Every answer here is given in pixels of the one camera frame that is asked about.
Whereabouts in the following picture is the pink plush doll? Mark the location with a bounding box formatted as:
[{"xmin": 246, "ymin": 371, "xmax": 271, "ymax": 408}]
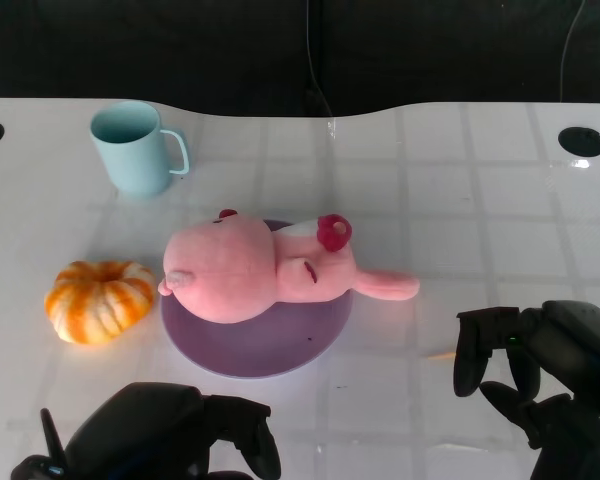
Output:
[{"xmin": 157, "ymin": 208, "xmax": 421, "ymax": 325}]

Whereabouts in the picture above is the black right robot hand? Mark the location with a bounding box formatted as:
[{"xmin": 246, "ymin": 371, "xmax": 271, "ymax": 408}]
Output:
[{"xmin": 453, "ymin": 299, "xmax": 600, "ymax": 449}]

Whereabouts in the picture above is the black backdrop curtain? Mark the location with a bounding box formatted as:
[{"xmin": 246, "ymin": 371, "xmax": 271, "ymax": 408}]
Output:
[{"xmin": 0, "ymin": 0, "xmax": 600, "ymax": 119}]

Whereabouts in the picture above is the thin grey hanging cable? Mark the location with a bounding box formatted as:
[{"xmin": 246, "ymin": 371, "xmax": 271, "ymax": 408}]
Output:
[
  {"xmin": 305, "ymin": 0, "xmax": 334, "ymax": 119},
  {"xmin": 559, "ymin": 0, "xmax": 589, "ymax": 104}
]

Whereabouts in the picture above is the black wrist cable stub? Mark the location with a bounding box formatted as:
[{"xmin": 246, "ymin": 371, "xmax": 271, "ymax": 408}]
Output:
[{"xmin": 39, "ymin": 408, "xmax": 64, "ymax": 464}]

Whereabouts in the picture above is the light blue handled mug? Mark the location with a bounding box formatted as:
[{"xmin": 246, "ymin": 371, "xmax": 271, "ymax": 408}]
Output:
[{"xmin": 89, "ymin": 100, "xmax": 190, "ymax": 199}]

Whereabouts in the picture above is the lavender round plate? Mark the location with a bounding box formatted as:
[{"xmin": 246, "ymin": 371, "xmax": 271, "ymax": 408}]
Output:
[{"xmin": 160, "ymin": 218, "xmax": 355, "ymax": 380}]

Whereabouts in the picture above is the orange and white pumpkin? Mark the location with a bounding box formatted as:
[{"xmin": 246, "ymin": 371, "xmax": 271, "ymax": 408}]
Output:
[{"xmin": 43, "ymin": 259, "xmax": 157, "ymax": 346}]

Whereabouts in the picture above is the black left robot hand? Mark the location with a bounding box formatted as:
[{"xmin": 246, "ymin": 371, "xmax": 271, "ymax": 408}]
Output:
[{"xmin": 64, "ymin": 382, "xmax": 283, "ymax": 480}]

